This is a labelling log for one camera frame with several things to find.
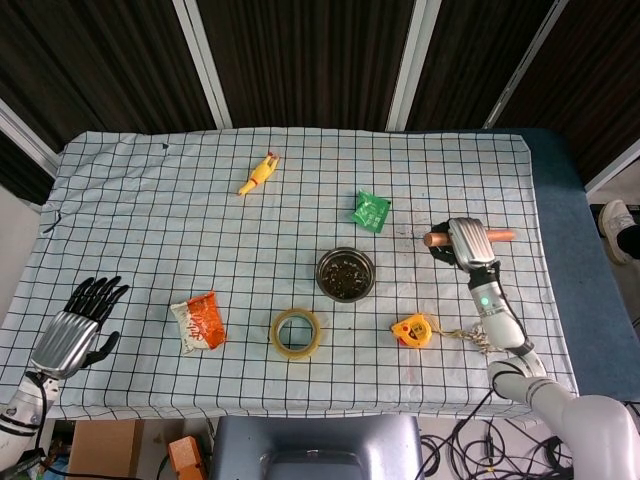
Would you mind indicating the dark granular contents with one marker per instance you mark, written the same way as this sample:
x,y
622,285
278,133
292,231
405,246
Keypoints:
x,y
345,274

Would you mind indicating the yellowish packing tape roll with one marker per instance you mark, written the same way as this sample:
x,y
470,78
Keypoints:
x,y
296,352

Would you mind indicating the yellow tape measure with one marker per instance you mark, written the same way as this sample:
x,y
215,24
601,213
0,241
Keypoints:
x,y
411,331

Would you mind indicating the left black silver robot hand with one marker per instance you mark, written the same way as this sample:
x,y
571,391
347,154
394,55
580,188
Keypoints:
x,y
65,342

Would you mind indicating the white black grid tablecloth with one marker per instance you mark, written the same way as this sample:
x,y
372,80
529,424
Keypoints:
x,y
200,240

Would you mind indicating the orange white snack bag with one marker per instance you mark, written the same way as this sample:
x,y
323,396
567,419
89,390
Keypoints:
x,y
202,325

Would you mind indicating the white sneaker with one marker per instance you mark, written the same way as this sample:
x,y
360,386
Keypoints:
x,y
615,230

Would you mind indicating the brown cardboard box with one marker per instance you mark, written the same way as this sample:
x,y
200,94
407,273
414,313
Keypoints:
x,y
102,450

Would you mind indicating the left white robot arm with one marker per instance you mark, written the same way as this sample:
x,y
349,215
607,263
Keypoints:
x,y
20,410

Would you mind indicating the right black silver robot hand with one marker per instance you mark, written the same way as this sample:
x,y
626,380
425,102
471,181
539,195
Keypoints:
x,y
470,245

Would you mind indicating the grey robot torso housing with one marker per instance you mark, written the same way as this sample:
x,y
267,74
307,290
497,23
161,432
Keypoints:
x,y
315,440

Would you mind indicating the yellow rubber chicken toy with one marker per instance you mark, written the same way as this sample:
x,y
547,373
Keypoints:
x,y
257,175

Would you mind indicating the round metal bowl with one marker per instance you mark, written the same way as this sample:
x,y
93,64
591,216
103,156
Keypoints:
x,y
321,285

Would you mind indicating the green foil packet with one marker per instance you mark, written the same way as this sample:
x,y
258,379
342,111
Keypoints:
x,y
370,212

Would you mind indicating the white partition post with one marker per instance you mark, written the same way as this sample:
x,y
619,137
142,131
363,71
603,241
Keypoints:
x,y
25,135
412,65
202,65
525,65
615,170

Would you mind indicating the wooden stick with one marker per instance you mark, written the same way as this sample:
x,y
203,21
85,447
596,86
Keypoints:
x,y
500,235

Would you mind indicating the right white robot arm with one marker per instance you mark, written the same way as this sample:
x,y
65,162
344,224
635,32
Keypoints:
x,y
500,325

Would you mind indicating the small orange box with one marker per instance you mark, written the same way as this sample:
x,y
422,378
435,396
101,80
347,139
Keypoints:
x,y
187,460

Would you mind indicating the blue padded table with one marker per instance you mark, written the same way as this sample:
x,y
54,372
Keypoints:
x,y
580,280

